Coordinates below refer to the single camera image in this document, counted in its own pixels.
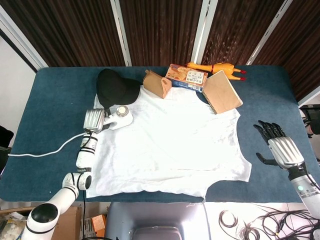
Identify small orange box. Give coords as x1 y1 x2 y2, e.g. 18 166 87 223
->
91 214 107 237

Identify brown kraft paper carton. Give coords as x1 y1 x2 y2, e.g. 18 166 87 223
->
142 69 173 100

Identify white power cord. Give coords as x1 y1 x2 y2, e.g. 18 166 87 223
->
7 132 86 158

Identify kraft spiral notebook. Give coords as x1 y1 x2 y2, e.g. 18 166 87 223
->
201 70 244 115

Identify yellow rubber chicken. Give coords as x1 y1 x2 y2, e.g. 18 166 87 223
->
184 61 248 82

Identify white printed small box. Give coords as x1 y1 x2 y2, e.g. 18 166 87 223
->
80 217 95 237

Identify coiled dark cable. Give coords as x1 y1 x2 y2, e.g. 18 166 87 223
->
218 209 240 228

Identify tangled black cables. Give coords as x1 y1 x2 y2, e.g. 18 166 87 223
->
237 203 320 240

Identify brown cardboard box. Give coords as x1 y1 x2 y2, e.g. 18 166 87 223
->
53 204 83 240

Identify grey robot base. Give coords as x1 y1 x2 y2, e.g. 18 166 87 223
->
103 201 210 240

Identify orange blue cracker box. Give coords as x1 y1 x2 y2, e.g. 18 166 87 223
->
164 63 209 93

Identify black bag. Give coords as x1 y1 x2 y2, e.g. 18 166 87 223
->
0 124 15 171

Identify black baseball cap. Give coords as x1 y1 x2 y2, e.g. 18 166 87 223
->
96 68 142 110

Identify white handheld steamer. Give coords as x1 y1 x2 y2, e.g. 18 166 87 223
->
102 105 134 131

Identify white t-shirt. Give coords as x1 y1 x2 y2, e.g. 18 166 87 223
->
85 87 252 203

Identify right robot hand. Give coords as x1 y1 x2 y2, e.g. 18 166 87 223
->
252 120 306 171

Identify blue felt table cover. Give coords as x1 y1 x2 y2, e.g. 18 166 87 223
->
0 65 320 204

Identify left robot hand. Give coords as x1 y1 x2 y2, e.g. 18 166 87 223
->
83 107 112 133

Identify white partition post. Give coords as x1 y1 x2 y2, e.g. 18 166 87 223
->
111 0 132 67
246 0 293 66
0 4 50 73
193 0 218 66

